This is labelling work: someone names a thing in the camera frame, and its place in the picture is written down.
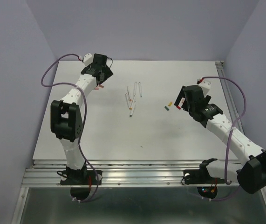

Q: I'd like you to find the red marker pen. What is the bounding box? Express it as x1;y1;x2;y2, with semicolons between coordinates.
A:
125;93;130;107

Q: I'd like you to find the blue marker pen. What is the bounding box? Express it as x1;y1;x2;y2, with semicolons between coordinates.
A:
133;82;138;96

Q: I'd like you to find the long white green-tip pen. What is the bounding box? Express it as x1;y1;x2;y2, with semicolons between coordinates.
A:
130;101;136;117

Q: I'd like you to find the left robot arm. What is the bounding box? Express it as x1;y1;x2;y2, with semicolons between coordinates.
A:
50;53;113;184

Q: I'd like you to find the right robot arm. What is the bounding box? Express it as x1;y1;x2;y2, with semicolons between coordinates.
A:
174;84;266;194

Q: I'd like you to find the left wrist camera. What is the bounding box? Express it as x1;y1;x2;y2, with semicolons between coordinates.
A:
83;53;94;67

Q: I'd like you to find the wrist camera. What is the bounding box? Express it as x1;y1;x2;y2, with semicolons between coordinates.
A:
198;80;211;97
83;53;94;67

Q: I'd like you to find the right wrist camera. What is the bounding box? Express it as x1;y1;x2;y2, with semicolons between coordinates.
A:
198;80;211;97

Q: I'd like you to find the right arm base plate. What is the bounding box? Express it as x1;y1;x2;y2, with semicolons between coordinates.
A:
181;169;219;185

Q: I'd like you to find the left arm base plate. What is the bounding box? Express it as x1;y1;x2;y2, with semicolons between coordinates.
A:
56;170;102;186

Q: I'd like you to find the aluminium front rail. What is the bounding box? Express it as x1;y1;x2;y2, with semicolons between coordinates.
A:
22;160;266;187

